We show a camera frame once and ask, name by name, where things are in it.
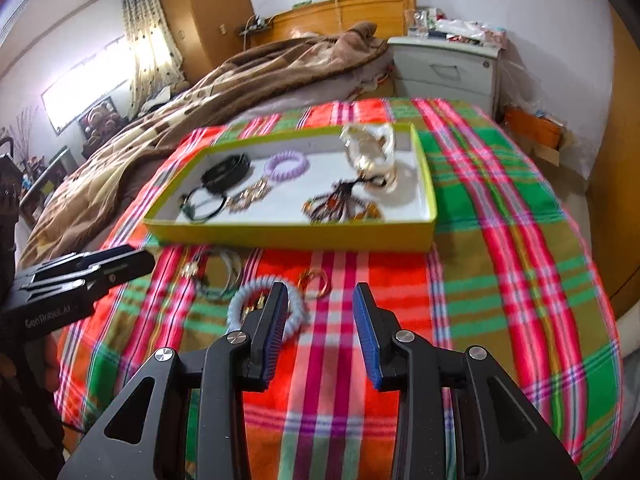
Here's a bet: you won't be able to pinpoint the orange cardboard box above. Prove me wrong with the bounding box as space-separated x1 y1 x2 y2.
502 105 568 166

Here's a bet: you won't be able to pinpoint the light blue spiral hair tie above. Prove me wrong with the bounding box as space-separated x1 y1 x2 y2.
227 278 308 331

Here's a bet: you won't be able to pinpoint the gold crystal bracelet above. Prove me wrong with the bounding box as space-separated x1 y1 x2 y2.
225 177 273 213

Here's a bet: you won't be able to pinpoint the yellow-green cardboard box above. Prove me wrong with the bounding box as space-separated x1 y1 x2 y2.
142 121 438 253

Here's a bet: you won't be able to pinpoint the amber bead bracelet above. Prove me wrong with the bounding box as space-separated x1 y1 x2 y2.
350 202 386 222

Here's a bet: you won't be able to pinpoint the cluttered desk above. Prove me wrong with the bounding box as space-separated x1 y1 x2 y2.
20 145 71 211

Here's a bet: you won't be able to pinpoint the grey nightstand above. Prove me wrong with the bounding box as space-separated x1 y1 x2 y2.
387 35 503 116

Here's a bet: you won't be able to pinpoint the black leather bracelet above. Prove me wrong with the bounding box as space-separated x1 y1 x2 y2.
201 154 252 192

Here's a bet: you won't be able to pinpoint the person's left hand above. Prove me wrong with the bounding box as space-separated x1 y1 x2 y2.
42 335 63 401

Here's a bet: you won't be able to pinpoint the window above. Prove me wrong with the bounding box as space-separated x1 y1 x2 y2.
40 35 133 136

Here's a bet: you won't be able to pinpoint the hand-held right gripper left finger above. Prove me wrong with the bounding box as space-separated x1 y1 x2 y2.
57 281 291 480

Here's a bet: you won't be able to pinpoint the purple spiral hair tie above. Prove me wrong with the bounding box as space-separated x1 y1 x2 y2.
263 150 311 181

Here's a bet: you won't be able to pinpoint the black cord hair tie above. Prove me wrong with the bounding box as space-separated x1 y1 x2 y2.
180 185 231 223

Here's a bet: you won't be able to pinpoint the dotted curtain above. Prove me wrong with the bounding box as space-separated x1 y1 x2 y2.
120 0 188 121

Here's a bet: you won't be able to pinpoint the pile of plastic packets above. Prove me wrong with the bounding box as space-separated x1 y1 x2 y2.
430 7 508 48

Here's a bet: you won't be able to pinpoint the silver bangles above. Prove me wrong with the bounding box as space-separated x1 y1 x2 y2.
197 247 246 301

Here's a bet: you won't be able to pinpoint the wooden headboard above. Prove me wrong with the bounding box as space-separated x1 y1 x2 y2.
247 0 417 43

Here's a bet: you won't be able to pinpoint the clear drinking glass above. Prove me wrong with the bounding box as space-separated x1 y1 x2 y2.
409 8 432 39

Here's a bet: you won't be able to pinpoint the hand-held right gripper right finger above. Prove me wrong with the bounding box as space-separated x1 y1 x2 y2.
352 282 583 480

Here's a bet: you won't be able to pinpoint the dark beaded bracelet with tassel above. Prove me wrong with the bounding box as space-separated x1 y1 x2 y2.
301 175 381 225

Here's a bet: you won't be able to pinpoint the plaid bed sheet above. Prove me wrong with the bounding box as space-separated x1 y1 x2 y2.
57 97 626 480

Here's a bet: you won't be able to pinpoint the gold hoop earring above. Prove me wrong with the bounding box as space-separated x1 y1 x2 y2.
297 268 332 301

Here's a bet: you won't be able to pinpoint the wooden closet door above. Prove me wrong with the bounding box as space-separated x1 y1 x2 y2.
585 15 640 311

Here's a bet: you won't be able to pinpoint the black charger with cables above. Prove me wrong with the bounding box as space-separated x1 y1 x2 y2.
237 15 273 36

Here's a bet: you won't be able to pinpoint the brown patterned blanket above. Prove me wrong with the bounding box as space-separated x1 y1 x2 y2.
17 21 393 271

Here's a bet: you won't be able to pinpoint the pearl hair claw clip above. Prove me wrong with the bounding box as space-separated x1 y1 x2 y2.
340 122 403 193

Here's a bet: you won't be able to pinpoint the brown teddy bear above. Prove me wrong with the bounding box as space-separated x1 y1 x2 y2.
77 100 123 156

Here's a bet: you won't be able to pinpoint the wooden wardrobe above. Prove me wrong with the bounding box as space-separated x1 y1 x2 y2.
152 0 256 93

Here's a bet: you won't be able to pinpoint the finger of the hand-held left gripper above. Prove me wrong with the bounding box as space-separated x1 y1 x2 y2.
15 245 135 281
27 250 157 295

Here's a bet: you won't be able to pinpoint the black chair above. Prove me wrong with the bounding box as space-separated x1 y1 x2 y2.
0 137 23 271

